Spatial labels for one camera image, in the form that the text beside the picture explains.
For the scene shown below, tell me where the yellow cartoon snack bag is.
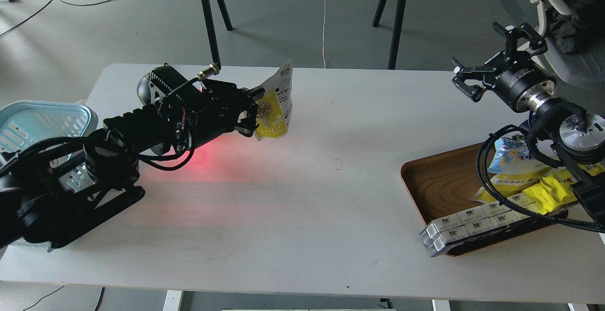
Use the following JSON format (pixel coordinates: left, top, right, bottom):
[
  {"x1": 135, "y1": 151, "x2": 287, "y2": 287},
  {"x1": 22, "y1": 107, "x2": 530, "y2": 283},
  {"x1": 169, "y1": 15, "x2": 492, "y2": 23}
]
[{"x1": 522, "y1": 169, "x2": 578, "y2": 216}]

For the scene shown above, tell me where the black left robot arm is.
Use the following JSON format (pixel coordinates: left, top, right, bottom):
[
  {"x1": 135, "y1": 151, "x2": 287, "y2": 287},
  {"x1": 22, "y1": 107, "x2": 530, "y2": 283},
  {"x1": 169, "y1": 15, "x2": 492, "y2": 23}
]
[{"x1": 1, "y1": 64, "x2": 266, "y2": 250}]

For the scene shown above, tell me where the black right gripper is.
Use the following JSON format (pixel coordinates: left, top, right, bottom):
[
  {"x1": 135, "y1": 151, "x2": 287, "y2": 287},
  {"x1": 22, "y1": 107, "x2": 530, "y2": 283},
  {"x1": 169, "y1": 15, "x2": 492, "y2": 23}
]
[{"x1": 451, "y1": 22, "x2": 555, "y2": 113}]

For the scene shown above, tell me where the brown wooden tray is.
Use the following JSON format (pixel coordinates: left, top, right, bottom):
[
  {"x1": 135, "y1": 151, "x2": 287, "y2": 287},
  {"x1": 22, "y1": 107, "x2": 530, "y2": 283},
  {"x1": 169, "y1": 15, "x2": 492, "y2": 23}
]
[{"x1": 400, "y1": 144, "x2": 551, "y2": 257}]

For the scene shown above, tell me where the blue snack bag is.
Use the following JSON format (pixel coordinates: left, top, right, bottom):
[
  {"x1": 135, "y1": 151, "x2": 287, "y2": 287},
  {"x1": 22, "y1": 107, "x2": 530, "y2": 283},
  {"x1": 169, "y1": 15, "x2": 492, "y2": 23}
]
[{"x1": 487, "y1": 134, "x2": 532, "y2": 174}]

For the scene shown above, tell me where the yellow white flat pouch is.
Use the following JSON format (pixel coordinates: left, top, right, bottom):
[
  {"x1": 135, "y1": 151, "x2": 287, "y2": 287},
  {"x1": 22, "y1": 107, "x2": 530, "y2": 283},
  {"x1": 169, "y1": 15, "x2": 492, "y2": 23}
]
[{"x1": 488, "y1": 159, "x2": 552, "y2": 197}]

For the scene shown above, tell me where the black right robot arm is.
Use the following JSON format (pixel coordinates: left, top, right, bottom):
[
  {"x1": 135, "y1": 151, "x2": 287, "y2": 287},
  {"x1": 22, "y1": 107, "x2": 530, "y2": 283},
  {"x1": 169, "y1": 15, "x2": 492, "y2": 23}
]
[{"x1": 452, "y1": 22, "x2": 604, "y2": 233}]

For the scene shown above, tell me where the dark grey cloth on chair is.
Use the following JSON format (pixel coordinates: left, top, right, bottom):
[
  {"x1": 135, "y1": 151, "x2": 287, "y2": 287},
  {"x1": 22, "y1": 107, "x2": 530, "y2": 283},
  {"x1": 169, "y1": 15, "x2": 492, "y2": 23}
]
[{"x1": 546, "y1": 0, "x2": 605, "y2": 54}]

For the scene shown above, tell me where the yellow white nut snack pouch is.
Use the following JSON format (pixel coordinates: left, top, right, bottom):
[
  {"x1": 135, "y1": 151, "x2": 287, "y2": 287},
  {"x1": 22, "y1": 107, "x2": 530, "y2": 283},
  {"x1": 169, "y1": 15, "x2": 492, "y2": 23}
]
[{"x1": 254, "y1": 60, "x2": 293, "y2": 140}]

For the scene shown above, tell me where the white office chair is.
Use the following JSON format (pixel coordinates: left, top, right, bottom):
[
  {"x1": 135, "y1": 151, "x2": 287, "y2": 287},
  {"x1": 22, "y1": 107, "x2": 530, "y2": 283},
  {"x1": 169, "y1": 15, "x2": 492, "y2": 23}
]
[{"x1": 531, "y1": 0, "x2": 605, "y2": 90}]

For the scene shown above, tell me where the black barcode scanner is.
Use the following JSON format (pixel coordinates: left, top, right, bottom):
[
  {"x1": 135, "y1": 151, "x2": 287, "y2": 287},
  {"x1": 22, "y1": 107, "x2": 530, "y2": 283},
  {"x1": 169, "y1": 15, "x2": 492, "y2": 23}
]
[{"x1": 138, "y1": 72, "x2": 165, "y2": 108}]

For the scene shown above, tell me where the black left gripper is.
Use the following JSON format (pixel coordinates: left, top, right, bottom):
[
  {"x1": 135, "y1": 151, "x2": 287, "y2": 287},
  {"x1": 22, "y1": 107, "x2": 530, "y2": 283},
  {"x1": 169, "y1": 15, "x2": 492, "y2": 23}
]
[{"x1": 151, "y1": 65, "x2": 266, "y2": 155}]

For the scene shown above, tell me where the light blue plastic basket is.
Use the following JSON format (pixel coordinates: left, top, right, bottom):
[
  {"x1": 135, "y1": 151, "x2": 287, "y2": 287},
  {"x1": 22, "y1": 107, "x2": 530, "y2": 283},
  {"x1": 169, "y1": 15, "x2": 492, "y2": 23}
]
[{"x1": 0, "y1": 100, "x2": 99, "y2": 252}]

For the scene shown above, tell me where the white boxed snack pack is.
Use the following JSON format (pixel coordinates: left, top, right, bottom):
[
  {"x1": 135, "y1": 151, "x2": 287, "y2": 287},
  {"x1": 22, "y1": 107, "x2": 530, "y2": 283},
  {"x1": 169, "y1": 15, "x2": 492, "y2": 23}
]
[{"x1": 419, "y1": 202, "x2": 548, "y2": 257}]

